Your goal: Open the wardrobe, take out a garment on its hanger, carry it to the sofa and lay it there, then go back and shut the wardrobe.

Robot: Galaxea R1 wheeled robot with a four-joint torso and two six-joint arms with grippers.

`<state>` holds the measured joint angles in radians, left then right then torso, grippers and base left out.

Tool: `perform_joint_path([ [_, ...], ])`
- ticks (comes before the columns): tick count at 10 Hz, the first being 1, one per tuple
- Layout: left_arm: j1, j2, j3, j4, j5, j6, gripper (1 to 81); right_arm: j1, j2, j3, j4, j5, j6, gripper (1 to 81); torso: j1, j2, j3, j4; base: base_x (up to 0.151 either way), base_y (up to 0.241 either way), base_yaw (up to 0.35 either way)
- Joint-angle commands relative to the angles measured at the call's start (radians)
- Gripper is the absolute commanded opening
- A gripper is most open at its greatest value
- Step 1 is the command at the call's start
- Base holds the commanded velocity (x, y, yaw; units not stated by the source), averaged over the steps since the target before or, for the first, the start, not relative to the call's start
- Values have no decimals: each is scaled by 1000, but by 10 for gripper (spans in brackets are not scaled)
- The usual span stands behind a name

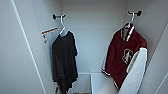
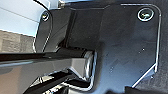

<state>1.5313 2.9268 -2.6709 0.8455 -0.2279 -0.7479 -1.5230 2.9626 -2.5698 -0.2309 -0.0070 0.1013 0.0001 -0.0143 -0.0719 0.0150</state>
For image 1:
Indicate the red jacket with white sleeves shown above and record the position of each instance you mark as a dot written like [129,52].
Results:
[121,56]

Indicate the black t-shirt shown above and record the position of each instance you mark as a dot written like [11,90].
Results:
[64,60]

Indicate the white inner shelf unit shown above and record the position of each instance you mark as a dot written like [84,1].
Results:
[101,83]

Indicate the white clothes hanger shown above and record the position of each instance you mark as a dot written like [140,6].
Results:
[63,28]
[130,22]

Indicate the white wardrobe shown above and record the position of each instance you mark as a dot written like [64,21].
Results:
[93,40]

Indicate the black hanging bracket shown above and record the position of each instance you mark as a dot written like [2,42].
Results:
[136,13]
[58,16]

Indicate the white wardrobe door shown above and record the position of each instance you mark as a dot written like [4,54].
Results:
[162,85]
[16,56]

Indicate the orange and white sticker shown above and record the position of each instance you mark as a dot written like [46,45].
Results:
[49,33]

